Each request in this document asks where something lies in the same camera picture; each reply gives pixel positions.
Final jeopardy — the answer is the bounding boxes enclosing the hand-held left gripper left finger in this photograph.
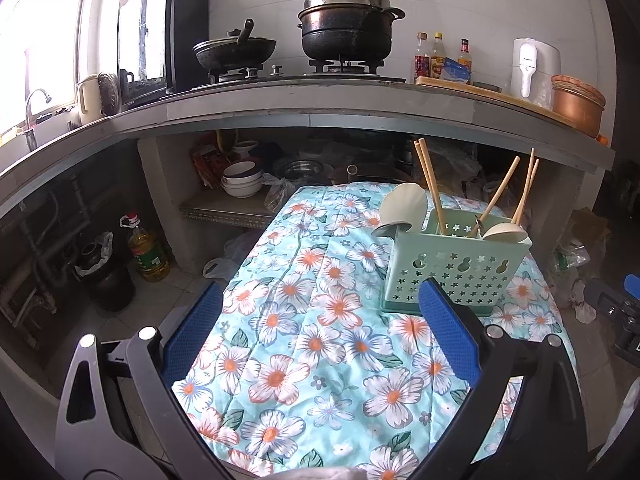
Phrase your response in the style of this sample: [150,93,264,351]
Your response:
[53,280,237,480]

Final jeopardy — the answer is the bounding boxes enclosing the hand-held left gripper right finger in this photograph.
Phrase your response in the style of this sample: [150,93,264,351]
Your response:
[406,277,589,480]

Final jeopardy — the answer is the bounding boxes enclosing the green plastic utensil holder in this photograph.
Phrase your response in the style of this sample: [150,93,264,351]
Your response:
[380,208,533,318]

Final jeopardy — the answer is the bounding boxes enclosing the white plastic rice spoon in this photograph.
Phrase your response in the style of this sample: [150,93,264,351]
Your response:
[378,182,429,235]

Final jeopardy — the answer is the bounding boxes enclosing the bamboo chopsticks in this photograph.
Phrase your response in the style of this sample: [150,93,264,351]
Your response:
[419,138,447,223]

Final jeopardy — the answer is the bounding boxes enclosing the crumpled clear plastic bag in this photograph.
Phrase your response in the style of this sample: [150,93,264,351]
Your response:
[550,240,601,323]

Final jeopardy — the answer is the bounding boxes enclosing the brown paper bag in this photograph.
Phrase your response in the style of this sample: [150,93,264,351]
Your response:
[570,207,613,261]

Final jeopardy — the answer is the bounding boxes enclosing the white plastic bag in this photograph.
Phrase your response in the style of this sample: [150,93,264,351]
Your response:
[202,230,266,281]

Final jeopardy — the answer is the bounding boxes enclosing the cooking oil bottle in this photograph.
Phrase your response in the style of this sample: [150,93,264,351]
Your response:
[119,212,171,283]

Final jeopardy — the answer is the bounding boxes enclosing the black bucket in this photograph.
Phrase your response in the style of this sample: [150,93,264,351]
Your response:
[75,232,137,313]

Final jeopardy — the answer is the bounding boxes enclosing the cream rice paddle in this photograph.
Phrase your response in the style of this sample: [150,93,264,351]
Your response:
[482,220,532,246]

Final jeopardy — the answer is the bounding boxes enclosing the floral blanket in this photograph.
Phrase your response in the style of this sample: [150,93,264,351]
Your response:
[171,180,581,480]

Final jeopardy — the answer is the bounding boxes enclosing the stone shelf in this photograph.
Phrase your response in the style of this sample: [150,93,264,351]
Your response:
[179,192,281,231]

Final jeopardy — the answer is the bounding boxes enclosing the stack of white bowls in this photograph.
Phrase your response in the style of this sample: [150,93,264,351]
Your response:
[220,159,264,198]

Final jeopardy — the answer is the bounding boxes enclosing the red packets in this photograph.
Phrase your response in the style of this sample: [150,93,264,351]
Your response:
[190,142,226,188]

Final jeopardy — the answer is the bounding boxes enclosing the grey drain pipes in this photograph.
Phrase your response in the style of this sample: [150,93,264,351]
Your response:
[0,170,91,331]

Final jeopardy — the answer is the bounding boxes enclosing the copper pot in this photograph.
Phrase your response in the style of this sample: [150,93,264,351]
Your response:
[551,74,607,133]

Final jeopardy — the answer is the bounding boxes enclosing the steel basin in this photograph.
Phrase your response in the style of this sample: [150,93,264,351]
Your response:
[272,157,328,183]

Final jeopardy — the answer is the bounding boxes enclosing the white kitchen appliance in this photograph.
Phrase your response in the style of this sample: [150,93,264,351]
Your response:
[511,37,562,100]

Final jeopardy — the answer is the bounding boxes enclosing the concrete kitchen counter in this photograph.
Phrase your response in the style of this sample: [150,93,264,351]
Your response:
[0,77,616,221]

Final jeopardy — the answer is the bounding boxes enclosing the cream jug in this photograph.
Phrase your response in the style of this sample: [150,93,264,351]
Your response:
[75,74,103,126]

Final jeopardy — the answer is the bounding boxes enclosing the dark round scrubber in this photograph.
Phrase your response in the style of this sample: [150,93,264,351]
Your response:
[97,71,121,117]

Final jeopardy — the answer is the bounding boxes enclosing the blue packet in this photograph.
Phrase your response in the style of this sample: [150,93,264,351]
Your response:
[441,57,473,86]

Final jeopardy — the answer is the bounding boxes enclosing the gas stove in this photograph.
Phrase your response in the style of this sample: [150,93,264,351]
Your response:
[192,60,408,92]

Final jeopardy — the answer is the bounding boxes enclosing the red label sauce bottle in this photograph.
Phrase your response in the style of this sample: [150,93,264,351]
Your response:
[413,31,432,83]

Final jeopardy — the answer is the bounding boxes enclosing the yellow label sauce bottle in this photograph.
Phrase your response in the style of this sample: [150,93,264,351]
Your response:
[430,32,447,80]

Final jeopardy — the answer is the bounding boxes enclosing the steel faucet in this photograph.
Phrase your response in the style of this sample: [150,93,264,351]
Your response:
[24,87,53,151]

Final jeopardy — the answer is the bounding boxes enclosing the black wok with lid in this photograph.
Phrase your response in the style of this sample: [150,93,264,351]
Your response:
[192,19,277,73]

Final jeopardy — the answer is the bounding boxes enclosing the dark cap sauce bottle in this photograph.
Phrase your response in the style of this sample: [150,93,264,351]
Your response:
[457,38,474,83]

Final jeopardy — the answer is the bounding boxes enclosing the black countertop oven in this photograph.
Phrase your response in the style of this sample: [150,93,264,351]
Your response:
[117,0,210,106]

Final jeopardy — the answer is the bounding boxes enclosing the black steamer pot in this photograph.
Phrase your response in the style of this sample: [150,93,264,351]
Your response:
[297,4,406,61]

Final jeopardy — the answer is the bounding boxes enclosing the window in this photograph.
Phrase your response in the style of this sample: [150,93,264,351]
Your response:
[0,0,91,136]

